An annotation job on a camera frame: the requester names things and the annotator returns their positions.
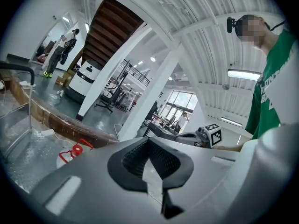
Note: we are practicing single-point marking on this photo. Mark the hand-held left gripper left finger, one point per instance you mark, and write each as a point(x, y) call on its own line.
point(93, 195)

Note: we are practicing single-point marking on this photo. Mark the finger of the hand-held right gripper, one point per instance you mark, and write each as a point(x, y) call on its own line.
point(187, 137)

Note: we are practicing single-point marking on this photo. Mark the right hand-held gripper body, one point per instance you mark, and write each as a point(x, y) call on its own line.
point(213, 135)

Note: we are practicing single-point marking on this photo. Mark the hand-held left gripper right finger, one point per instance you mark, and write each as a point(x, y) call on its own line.
point(205, 183)

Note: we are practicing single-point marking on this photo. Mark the red bottle cap with handle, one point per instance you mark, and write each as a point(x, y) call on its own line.
point(77, 149)

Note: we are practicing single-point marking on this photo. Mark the metal platform trolley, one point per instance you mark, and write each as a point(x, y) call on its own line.
point(23, 148)

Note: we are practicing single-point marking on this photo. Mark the person's right forearm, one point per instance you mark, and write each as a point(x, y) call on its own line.
point(230, 148)

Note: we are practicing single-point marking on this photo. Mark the black table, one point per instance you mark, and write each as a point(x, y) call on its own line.
point(161, 130)

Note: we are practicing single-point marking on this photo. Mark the glass entrance doors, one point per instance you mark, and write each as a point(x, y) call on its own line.
point(180, 104)

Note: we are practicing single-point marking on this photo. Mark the black office chair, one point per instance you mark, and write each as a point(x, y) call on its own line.
point(151, 109)

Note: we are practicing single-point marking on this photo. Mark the white pillar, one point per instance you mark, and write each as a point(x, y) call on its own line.
point(151, 90)

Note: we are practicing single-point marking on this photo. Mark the person's green t-shirt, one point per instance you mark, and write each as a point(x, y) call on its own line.
point(268, 97)

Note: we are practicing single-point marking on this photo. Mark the long ceiling light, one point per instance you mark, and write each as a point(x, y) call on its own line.
point(244, 74)

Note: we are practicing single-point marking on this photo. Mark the brown platform edge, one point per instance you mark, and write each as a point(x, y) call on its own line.
point(70, 125)

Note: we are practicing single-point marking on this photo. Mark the white plug block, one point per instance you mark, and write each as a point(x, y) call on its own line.
point(47, 132)

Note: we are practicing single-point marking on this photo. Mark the black balcony railing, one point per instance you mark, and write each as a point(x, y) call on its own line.
point(137, 73)

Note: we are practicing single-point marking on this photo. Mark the round ceiling lamp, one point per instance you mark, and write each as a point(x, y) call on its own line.
point(152, 58)

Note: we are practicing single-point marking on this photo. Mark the person's head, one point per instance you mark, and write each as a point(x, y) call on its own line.
point(252, 31)

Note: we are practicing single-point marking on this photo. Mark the white service robot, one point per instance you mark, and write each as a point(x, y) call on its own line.
point(84, 78)

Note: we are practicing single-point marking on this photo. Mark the pile of cardboard boxes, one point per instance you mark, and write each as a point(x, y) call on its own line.
point(65, 77)

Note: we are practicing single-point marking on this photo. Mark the wooden staircase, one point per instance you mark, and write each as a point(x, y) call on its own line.
point(109, 27)

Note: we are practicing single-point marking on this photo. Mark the black head camera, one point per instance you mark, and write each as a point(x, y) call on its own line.
point(231, 25)

